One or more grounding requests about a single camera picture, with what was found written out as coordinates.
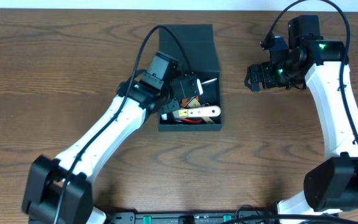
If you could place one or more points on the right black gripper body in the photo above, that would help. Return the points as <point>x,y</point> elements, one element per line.
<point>278,74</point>

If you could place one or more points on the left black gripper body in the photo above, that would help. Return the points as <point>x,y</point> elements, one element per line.
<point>173,106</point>

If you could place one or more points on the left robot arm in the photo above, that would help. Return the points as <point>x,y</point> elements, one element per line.
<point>59,190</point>

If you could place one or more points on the red handled pliers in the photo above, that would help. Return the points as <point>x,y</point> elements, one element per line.
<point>191,121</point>

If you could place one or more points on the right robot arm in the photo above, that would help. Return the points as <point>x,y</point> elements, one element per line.
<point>322,67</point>

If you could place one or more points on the dark green box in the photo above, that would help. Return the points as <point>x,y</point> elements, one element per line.
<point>198,42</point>

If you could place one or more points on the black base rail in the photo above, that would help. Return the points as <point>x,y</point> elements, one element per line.
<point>179,218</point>

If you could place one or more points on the metal putty knife wooden handle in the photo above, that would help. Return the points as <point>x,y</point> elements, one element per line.
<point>204,111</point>

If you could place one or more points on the small steel hammer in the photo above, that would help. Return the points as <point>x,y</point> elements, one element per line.
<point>208,81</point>

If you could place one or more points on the orange scraper wooden handle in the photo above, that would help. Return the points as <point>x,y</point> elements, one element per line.
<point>195,103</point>

